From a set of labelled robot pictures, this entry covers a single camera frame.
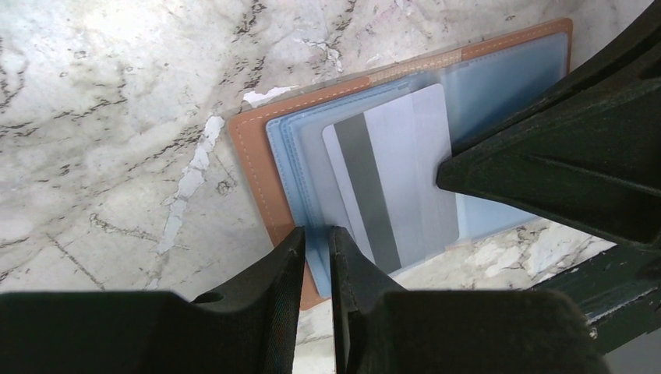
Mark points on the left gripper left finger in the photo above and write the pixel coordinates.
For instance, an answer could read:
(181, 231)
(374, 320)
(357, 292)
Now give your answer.
(247, 324)

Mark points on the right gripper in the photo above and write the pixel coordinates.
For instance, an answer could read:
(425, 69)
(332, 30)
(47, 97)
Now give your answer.
(587, 155)

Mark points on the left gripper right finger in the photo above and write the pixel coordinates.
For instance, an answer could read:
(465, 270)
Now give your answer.
(381, 327)

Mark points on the tan leather card holder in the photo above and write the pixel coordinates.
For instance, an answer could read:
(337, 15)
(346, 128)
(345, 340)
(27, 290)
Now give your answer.
(282, 152)

